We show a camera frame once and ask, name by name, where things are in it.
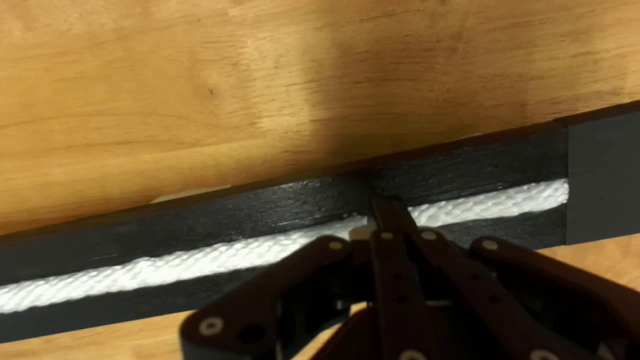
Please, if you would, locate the long black grooved rail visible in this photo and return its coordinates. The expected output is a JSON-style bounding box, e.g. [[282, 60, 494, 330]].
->
[[0, 99, 640, 345]]

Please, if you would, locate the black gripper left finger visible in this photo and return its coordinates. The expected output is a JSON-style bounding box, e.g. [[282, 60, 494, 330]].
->
[[177, 194, 435, 360]]

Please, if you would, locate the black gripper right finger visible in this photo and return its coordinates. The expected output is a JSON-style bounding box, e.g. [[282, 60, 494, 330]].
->
[[386, 194, 640, 360]]

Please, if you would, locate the white braided rope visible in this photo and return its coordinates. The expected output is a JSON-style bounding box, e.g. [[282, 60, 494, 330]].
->
[[0, 176, 572, 315]]

